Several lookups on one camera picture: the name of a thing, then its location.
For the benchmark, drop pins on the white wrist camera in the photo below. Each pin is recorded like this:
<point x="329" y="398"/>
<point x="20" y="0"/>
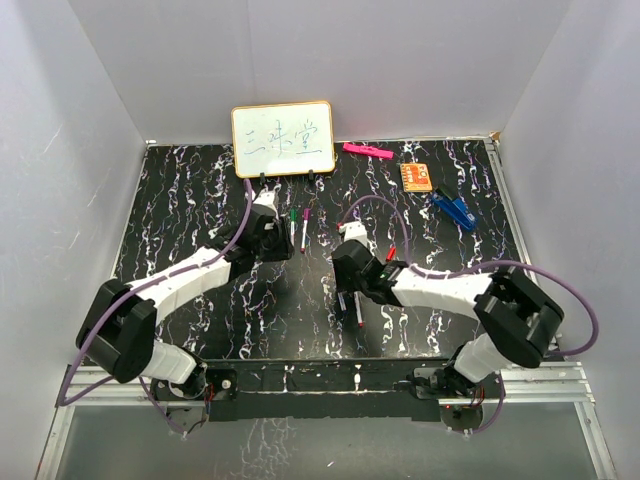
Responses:
<point x="266" y="198"/>
<point x="353" y="230"/>

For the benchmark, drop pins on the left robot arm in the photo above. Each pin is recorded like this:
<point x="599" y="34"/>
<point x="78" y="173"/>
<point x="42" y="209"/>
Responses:
<point x="119" y="332"/>

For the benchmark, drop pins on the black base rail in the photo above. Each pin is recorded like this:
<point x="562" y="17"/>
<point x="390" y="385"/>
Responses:
<point x="236" y="390"/>

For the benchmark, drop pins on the blue stapler tool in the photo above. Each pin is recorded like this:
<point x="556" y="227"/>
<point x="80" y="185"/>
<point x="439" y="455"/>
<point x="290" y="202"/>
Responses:
<point x="454" y="206"/>

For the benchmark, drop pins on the white pen blue tip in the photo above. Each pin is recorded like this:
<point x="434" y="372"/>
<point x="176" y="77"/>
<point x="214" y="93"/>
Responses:
<point x="342" y="302"/>

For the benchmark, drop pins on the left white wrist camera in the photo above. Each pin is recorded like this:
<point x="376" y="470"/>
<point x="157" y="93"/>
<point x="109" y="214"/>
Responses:
<point x="266" y="198"/>

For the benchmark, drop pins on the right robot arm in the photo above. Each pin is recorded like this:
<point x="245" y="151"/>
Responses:
<point x="519" y="319"/>

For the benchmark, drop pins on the orange card pack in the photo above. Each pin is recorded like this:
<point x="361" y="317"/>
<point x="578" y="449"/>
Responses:
<point x="415" y="178"/>

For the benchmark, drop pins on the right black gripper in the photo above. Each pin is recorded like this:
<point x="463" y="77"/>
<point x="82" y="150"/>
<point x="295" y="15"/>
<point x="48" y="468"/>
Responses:
<point x="344" y="286"/>

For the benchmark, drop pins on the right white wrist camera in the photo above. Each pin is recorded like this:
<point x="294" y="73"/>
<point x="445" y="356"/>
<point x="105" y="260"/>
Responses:
<point x="353" y="230"/>

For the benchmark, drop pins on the pink plastic clip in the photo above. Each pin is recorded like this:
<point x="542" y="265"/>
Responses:
<point x="367" y="151"/>

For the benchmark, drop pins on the red pen cap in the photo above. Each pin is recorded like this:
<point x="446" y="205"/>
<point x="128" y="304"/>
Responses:
<point x="391" y="253"/>

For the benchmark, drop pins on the small whiteboard with wooden frame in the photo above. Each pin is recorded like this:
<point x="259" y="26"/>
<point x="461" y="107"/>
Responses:
<point x="283" y="139"/>

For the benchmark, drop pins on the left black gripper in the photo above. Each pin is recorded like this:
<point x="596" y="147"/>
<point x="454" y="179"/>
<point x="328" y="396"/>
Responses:
<point x="284" y="248"/>

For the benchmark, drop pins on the white pen red tip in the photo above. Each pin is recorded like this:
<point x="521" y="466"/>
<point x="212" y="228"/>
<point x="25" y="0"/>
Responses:
<point x="357" y="303"/>

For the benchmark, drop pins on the white pen purple tip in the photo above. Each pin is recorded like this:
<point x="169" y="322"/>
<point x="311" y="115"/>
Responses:
<point x="304" y="235"/>

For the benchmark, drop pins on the white pen green tip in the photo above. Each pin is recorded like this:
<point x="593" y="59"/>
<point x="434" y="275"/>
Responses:
<point x="292" y="231"/>

